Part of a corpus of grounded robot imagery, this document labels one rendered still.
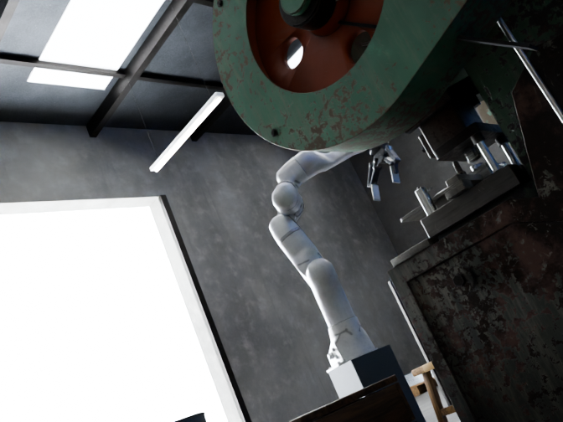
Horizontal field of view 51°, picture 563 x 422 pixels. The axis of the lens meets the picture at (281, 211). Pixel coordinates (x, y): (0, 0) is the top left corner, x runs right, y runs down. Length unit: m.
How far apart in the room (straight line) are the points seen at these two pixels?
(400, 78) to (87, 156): 5.94
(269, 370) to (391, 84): 5.85
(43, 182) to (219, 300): 2.34
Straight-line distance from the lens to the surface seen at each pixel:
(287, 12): 1.67
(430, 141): 1.88
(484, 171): 1.80
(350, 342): 2.19
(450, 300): 1.67
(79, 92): 6.87
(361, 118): 1.54
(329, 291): 2.19
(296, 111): 1.68
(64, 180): 6.85
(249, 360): 6.97
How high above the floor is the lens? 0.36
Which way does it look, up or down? 18 degrees up
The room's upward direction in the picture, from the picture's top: 24 degrees counter-clockwise
